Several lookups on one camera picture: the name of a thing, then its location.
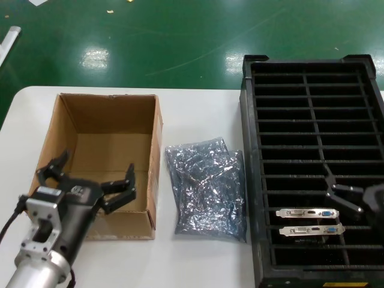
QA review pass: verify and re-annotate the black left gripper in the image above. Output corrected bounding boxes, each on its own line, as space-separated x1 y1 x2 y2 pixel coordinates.
35 149 138 268

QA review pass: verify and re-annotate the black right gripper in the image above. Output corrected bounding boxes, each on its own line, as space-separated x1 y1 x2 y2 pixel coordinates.
325 164 384 229

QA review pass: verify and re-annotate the graphics card with silver bracket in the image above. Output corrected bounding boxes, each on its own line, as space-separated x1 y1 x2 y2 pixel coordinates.
278 223 346 245
275 206 341 220

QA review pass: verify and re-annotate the silver blue antistatic bag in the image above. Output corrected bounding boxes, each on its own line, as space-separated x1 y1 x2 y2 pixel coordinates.
164 136 238 226
173 149 248 244

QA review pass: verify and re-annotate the brown cardboard box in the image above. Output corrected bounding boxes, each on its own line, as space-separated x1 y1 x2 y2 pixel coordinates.
28 92 165 241

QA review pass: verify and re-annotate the black slotted plastic container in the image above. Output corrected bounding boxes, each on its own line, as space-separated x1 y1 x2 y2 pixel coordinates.
239 53 384 288

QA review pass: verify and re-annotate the white metal table leg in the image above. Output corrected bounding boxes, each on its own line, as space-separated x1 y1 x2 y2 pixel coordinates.
0 26 22 67

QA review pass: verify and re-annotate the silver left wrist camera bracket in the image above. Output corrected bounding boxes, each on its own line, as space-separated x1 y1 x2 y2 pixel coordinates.
19 185 67 256

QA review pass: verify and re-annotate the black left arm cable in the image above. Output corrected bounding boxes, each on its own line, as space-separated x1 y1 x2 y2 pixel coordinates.
0 194 77 288

